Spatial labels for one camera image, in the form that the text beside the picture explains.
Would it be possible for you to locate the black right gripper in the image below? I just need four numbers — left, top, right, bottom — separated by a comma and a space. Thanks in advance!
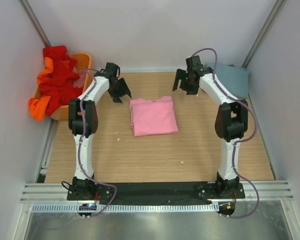
172, 69, 198, 96

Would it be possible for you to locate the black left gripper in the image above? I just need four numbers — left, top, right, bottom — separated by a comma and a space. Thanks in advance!
108, 77, 132, 103

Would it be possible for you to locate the pink t shirt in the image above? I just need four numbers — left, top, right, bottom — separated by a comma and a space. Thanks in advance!
129, 96, 179, 137

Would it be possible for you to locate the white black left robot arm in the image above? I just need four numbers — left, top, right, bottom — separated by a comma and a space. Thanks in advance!
67, 62, 132, 201

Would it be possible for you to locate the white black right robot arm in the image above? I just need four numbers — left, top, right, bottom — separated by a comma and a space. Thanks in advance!
172, 55, 248, 199

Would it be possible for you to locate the light pink garment in basket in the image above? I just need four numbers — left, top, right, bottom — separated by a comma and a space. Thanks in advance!
66, 50, 90, 88

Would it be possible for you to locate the orange plastic laundry basket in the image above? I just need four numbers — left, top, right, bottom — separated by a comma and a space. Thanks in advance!
32, 51, 94, 122

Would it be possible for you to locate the folded teal t shirt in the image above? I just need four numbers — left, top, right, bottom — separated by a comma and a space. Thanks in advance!
215, 63, 250, 99

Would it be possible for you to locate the red t shirt pile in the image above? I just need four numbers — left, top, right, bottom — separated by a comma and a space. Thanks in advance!
38, 45, 83, 116

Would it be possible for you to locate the orange t shirt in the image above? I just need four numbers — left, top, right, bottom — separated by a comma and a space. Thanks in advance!
28, 57, 54, 121

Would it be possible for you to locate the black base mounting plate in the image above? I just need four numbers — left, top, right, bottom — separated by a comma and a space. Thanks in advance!
66, 180, 245, 205

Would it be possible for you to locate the white slotted cable duct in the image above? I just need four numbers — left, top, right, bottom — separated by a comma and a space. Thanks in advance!
31, 202, 219, 214

